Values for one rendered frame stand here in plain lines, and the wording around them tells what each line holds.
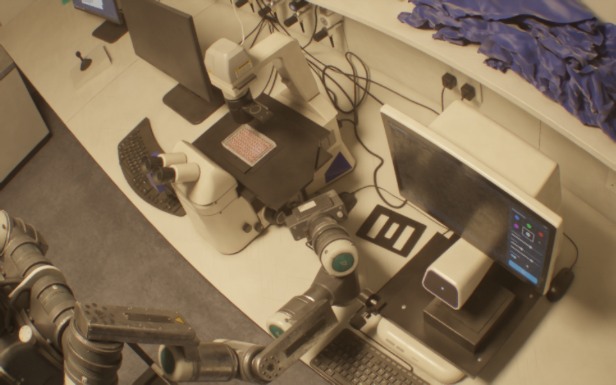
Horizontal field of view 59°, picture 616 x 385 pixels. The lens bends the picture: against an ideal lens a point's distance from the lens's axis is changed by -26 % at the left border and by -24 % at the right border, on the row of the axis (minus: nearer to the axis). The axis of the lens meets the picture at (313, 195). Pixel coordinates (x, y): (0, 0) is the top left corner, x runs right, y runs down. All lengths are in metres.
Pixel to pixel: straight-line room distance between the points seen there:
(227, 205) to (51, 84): 1.49
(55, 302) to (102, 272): 1.78
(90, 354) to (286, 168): 0.85
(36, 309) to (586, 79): 1.25
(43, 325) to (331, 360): 0.77
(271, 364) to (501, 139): 0.65
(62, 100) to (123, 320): 1.74
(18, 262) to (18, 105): 2.31
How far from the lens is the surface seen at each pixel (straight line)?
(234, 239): 1.85
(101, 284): 3.04
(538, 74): 1.40
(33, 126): 3.78
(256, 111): 1.71
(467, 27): 1.47
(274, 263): 1.85
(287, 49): 1.74
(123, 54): 2.84
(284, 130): 1.84
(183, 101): 2.37
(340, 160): 1.95
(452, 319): 1.50
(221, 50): 1.62
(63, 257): 3.26
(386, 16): 1.66
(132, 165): 2.24
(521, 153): 1.31
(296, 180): 1.72
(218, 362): 1.36
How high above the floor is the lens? 2.25
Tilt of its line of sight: 50 degrees down
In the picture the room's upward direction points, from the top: 17 degrees counter-clockwise
